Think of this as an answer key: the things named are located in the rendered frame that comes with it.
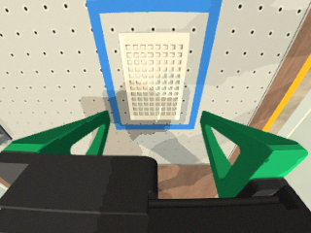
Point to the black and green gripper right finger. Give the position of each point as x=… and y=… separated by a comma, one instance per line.
x=262, y=155

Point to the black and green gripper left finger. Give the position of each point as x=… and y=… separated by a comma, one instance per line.
x=60, y=139

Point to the blue tape outline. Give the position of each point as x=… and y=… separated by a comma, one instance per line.
x=97, y=7

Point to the white well plate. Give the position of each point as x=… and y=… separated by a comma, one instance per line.
x=157, y=63

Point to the grey flat base plate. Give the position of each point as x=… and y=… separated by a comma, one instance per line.
x=50, y=72

